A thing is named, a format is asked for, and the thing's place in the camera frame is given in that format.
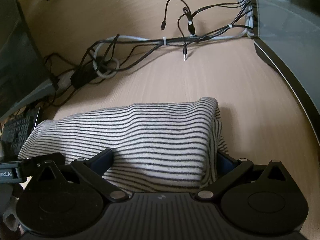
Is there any grey computer monitor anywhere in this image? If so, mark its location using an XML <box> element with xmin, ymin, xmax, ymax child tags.
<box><xmin>0</xmin><ymin>0</ymin><xmax>59</xmax><ymax>120</ymax></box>

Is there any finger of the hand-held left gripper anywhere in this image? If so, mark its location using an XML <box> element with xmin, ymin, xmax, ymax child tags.
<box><xmin>19</xmin><ymin>153</ymin><xmax>66</xmax><ymax>178</ymax></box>

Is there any black cable bundle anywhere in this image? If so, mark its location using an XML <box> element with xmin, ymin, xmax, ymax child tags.
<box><xmin>44</xmin><ymin>0</ymin><xmax>255</xmax><ymax>105</ymax></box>

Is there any computer tower case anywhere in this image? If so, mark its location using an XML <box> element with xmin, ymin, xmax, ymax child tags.
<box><xmin>249</xmin><ymin>0</ymin><xmax>320</xmax><ymax>133</ymax></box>

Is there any black power adapter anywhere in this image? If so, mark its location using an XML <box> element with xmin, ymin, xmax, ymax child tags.
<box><xmin>71</xmin><ymin>64</ymin><xmax>100</xmax><ymax>88</ymax></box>

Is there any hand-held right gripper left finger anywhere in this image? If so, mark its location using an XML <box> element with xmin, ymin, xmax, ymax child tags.
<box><xmin>37</xmin><ymin>148</ymin><xmax>129</xmax><ymax>203</ymax></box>

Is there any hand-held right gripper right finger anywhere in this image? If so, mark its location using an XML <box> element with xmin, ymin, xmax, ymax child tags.
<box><xmin>195</xmin><ymin>151</ymin><xmax>288</xmax><ymax>202</ymax></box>

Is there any black keyboard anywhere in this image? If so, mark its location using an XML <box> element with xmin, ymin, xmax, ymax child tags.
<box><xmin>0</xmin><ymin>106</ymin><xmax>42</xmax><ymax>155</ymax></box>

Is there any striped shirt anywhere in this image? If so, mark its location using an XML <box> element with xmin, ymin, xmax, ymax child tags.
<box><xmin>19</xmin><ymin>97</ymin><xmax>228</xmax><ymax>195</ymax></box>

